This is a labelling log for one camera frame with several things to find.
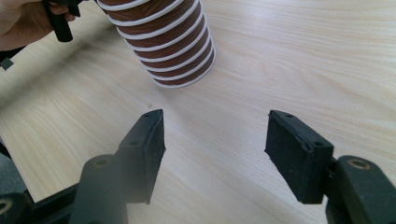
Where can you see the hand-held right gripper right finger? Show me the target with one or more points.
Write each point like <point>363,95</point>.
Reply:
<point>295,155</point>

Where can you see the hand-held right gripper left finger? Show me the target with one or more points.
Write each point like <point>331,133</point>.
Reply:
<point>143,155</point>

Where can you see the stack of brown paper cups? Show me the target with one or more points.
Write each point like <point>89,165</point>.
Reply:
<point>168,40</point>

